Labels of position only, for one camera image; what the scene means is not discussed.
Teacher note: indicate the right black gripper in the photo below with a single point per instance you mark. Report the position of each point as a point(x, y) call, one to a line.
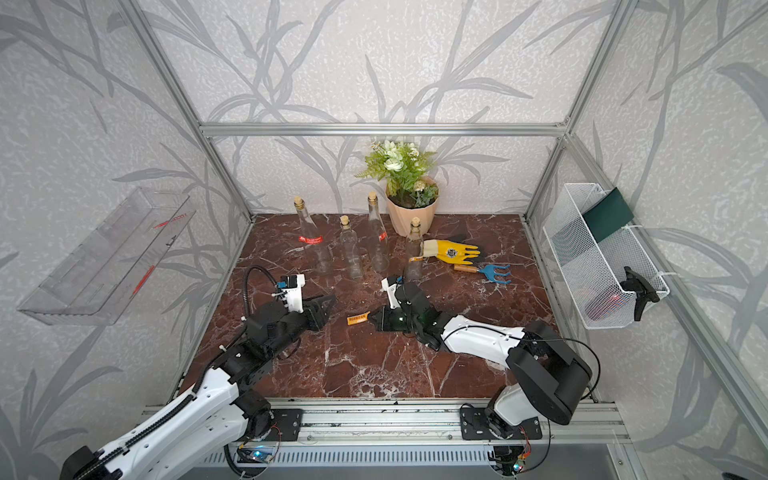
point(381, 323)

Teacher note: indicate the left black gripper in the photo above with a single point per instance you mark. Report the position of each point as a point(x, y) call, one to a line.
point(318, 318)

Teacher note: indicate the peeled gold label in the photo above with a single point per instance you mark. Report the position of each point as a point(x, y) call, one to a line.
point(358, 319)

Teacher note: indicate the short glass bottle gold label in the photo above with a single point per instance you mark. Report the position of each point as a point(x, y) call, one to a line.
point(349, 242)

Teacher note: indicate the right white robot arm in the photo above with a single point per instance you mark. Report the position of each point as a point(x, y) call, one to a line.
point(551, 377)

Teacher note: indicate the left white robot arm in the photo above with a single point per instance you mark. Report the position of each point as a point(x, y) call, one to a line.
point(220, 408)

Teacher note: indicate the tall slim glass bottle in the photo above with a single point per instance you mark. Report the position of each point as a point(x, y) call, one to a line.
point(378, 238)

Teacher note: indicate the glass bottle with red label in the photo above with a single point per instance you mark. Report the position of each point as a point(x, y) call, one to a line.
point(313, 239)

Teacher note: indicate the black spray bottle trigger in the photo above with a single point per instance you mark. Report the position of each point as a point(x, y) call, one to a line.
point(644, 292)

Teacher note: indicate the yellow gardening glove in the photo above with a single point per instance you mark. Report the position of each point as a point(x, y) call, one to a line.
point(447, 251)

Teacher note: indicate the pink flower pot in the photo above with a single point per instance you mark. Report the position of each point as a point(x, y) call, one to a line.
point(401, 217)

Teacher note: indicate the blue hand rake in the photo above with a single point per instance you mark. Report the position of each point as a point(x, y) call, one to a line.
point(497, 274)

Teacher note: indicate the green artificial plant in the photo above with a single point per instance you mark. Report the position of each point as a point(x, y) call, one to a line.
point(404, 168)

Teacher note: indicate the dark green card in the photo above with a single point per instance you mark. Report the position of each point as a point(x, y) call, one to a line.
point(607, 216)

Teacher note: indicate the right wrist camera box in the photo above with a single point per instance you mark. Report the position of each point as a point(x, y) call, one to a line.
point(389, 286)

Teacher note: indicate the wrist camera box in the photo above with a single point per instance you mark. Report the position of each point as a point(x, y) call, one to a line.
point(389, 286)
point(289, 291)

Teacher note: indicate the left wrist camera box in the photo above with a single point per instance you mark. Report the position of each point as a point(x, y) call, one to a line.
point(289, 291)

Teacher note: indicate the aluminium front rail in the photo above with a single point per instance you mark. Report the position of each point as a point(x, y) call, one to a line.
point(431, 421)

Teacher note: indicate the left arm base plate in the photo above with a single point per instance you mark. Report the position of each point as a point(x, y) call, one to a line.
point(285, 425)

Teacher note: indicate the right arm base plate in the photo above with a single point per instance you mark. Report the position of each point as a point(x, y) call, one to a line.
point(476, 424)

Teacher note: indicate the white mesh wall basket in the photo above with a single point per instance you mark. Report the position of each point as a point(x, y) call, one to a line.
point(592, 271)

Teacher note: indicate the clear plastic wall shelf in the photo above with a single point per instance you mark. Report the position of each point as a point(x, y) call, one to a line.
point(94, 285)

